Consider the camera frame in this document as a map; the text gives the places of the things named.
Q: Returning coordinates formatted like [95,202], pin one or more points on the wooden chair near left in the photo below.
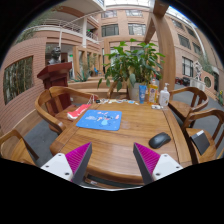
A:
[15,148]

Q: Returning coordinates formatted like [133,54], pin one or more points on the black notebook on chair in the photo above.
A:
[200,141]

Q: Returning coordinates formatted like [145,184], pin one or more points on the wooden pillar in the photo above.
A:
[158,25]

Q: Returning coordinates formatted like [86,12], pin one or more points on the blue tube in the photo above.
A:
[142,93]

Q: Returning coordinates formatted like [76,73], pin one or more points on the blue cartoon mouse pad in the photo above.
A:
[101,120]

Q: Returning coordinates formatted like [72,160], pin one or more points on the red and white case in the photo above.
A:
[75,114]

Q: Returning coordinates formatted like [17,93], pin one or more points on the white pump bottle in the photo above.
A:
[164,96]

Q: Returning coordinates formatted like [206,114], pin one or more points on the black computer mouse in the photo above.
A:
[159,140]

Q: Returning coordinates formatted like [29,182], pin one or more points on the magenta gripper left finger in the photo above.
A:
[70,166]

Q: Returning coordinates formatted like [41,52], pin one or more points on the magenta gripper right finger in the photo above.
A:
[154,166]

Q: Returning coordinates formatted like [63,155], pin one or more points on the dark red wooden pedestal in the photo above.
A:
[53,75]

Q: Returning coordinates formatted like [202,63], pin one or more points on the dark bust sculpture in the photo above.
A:
[55,54]

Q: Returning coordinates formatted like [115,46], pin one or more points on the white statue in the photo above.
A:
[198,69]

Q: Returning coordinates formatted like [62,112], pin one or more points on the wooden chair far right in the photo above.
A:
[182,110]

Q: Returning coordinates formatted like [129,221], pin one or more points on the yellow liquid bottle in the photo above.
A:
[153,89]

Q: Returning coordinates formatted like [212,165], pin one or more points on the wooden chair near right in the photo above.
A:
[214,139]

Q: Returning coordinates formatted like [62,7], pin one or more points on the wooden chair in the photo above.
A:
[67,100]
[15,148]
[214,139]
[182,110]

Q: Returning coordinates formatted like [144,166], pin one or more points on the green potted plant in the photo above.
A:
[132,66]

